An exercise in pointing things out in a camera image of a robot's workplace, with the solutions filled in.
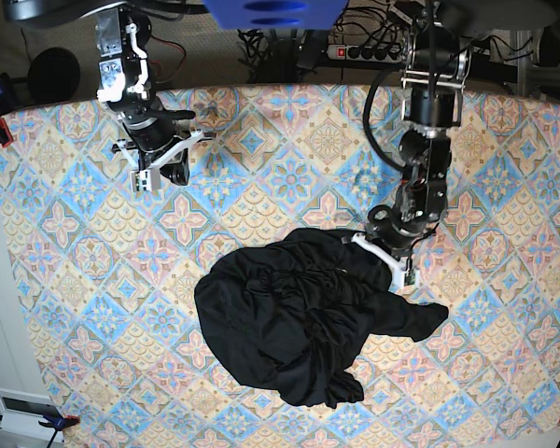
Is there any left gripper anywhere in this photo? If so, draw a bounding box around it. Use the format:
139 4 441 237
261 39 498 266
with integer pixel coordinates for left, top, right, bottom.
343 204 439 286

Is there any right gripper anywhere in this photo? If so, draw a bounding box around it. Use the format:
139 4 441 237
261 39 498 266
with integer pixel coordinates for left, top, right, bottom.
112 109 215 192

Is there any black t-shirt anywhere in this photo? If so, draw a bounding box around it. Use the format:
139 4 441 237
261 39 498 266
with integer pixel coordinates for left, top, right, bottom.
194 228 449 408

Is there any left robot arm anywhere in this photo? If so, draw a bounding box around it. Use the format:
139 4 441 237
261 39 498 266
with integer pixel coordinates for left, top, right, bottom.
351 1 560 288

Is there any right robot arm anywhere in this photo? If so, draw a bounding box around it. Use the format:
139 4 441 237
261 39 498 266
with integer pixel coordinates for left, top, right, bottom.
3 1 215 192

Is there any black round stool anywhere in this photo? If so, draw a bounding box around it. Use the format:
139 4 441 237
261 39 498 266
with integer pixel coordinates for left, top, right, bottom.
27 48 80 105

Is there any patterned tablecloth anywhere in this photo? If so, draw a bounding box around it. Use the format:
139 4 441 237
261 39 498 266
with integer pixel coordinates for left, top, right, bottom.
0 85 560 447

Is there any blue clamp far left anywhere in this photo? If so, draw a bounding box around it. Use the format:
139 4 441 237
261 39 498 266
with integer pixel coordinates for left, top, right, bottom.
0 73 15 101

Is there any white power strip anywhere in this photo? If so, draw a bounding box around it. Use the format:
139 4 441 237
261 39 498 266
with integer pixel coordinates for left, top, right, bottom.
326 44 402 63

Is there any orange black clamp lower left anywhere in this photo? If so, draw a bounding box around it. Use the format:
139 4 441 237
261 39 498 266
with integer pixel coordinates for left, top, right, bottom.
0 413 80 430

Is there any white floor box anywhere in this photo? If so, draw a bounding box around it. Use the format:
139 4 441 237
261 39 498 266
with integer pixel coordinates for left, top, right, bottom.
0 388 60 441

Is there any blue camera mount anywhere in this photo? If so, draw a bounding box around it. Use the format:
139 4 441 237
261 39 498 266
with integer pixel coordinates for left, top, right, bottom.
203 0 348 30

